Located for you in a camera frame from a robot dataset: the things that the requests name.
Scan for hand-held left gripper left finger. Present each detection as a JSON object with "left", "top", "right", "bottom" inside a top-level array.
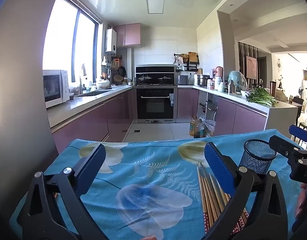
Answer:
[{"left": 17, "top": 143, "right": 109, "bottom": 240}]

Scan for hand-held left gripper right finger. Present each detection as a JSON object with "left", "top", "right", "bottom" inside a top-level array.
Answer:
[{"left": 202, "top": 142, "right": 289, "bottom": 240}]

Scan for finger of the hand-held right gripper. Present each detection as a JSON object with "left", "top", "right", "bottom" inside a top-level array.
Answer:
[
  {"left": 269, "top": 135, "right": 307, "bottom": 158},
  {"left": 288, "top": 124, "right": 307, "bottom": 144}
]

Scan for black mesh holder cup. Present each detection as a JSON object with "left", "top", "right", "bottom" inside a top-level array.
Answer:
[{"left": 238, "top": 140, "right": 277, "bottom": 175}]

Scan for bundle of wooden chopsticks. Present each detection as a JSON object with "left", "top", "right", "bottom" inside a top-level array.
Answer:
[{"left": 196, "top": 162, "right": 250, "bottom": 233}]

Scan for person's right hand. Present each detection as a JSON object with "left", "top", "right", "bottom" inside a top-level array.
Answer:
[{"left": 295, "top": 182, "right": 307, "bottom": 218}]

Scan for plastic bag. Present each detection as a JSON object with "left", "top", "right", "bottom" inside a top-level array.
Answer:
[{"left": 201, "top": 119, "right": 216, "bottom": 135}]

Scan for pink kitchen base cabinet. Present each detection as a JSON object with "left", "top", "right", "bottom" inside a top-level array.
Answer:
[
  {"left": 51, "top": 89, "right": 134, "bottom": 153},
  {"left": 177, "top": 87, "right": 267, "bottom": 137}
]

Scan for cooking oil bottle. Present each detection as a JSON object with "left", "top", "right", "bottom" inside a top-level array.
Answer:
[
  {"left": 193, "top": 119, "right": 205, "bottom": 138},
  {"left": 189, "top": 116, "right": 197, "bottom": 137}
]

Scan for green leafy vegetables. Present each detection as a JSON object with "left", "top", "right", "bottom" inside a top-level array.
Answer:
[{"left": 246, "top": 87, "right": 279, "bottom": 107}]

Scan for blue floral tablecloth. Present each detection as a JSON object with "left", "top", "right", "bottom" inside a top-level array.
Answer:
[{"left": 10, "top": 129, "right": 307, "bottom": 240}]

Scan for green mesh food cover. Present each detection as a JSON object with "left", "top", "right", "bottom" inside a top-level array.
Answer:
[{"left": 228, "top": 70, "right": 244, "bottom": 93}]

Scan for sink faucet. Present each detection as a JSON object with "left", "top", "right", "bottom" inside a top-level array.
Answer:
[{"left": 79, "top": 64, "right": 87, "bottom": 95}]

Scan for white microwave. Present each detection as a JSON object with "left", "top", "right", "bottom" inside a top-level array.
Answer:
[{"left": 43, "top": 69, "right": 70, "bottom": 108}]

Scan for steel stock pot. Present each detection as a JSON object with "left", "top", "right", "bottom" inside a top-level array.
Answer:
[{"left": 197, "top": 74, "right": 210, "bottom": 87}]

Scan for black integrated stove oven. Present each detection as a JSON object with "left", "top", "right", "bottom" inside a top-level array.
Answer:
[{"left": 135, "top": 64, "right": 178, "bottom": 123}]

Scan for pink electric kettle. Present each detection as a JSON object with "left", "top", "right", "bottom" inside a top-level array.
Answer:
[{"left": 213, "top": 66, "right": 224, "bottom": 83}]

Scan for kitchen window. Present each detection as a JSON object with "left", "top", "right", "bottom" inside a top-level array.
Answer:
[{"left": 43, "top": 0, "right": 104, "bottom": 83}]

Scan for white water heater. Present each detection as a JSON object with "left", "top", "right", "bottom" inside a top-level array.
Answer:
[{"left": 105, "top": 28, "right": 118, "bottom": 53}]

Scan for ceiling light panel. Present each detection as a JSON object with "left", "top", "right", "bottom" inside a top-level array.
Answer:
[{"left": 146, "top": 0, "right": 165, "bottom": 14}]

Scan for pink wall picture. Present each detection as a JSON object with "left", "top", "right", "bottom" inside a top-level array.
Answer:
[{"left": 246, "top": 55, "right": 257, "bottom": 80}]

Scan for black wall rack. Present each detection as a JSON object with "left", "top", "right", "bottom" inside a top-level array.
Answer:
[{"left": 173, "top": 52, "right": 202, "bottom": 72}]

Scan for pink wall cabinet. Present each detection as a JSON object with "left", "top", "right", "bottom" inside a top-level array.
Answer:
[{"left": 113, "top": 23, "right": 142, "bottom": 48}]

